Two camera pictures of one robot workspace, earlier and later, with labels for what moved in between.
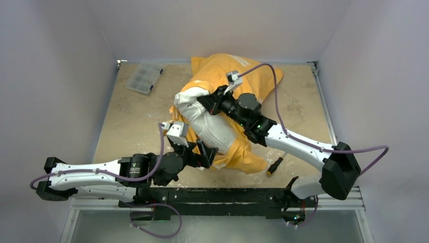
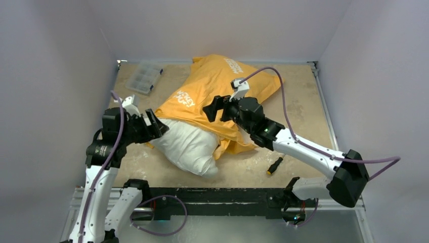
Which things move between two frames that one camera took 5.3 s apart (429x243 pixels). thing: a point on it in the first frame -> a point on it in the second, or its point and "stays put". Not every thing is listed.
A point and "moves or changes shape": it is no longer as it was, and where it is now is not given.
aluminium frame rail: [352, 200] stays put
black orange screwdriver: [272, 167] stays put
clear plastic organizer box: [144, 76] stays put
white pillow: [206, 127] moves or changes shape
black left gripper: [207, 154] -> [158, 128]
